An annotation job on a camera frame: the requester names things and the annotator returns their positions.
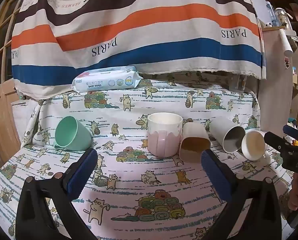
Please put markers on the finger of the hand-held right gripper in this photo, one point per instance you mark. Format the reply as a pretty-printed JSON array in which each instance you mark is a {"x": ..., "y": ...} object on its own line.
[
  {"x": 295, "y": 132},
  {"x": 278, "y": 142}
]

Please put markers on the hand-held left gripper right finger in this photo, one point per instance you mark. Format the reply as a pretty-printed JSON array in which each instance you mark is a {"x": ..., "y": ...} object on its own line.
[{"x": 216, "y": 175}]

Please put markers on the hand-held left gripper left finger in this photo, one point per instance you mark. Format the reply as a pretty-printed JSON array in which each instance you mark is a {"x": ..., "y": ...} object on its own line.
[{"x": 76, "y": 177}]

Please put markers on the pink and white mug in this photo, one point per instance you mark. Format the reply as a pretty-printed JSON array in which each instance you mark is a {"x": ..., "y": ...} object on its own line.
[{"x": 164, "y": 140}]

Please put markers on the beige cup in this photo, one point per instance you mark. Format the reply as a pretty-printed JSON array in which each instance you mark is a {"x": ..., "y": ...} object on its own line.
[{"x": 193, "y": 145}]

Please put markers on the white cup with grey inside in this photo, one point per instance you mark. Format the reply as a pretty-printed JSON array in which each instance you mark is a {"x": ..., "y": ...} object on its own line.
[{"x": 226, "y": 132}]

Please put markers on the green cup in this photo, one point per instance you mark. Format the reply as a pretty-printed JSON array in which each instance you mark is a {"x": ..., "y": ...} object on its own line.
[{"x": 72, "y": 133}]

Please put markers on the white mug with cream inside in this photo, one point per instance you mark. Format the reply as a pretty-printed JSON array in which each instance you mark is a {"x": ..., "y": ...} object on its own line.
[{"x": 252, "y": 145}]

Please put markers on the cat print table cloth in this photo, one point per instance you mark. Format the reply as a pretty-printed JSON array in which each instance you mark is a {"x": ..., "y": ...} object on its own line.
[{"x": 139, "y": 185}]

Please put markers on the white paper roll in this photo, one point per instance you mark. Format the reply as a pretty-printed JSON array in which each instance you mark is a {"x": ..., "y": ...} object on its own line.
[{"x": 286, "y": 42}]

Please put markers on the baby wipes packet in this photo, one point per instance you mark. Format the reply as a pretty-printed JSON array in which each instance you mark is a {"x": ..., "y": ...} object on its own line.
[{"x": 106, "y": 81}]

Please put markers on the clear jar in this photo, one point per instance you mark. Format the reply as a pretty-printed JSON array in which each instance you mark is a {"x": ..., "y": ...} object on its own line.
[{"x": 283, "y": 17}]

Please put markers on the clear plastic bottle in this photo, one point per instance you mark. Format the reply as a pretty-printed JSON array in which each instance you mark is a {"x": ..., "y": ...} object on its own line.
[{"x": 270, "y": 12}]

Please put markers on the striped cloth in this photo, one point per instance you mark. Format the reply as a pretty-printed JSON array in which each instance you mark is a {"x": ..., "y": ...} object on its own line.
[{"x": 139, "y": 25}]

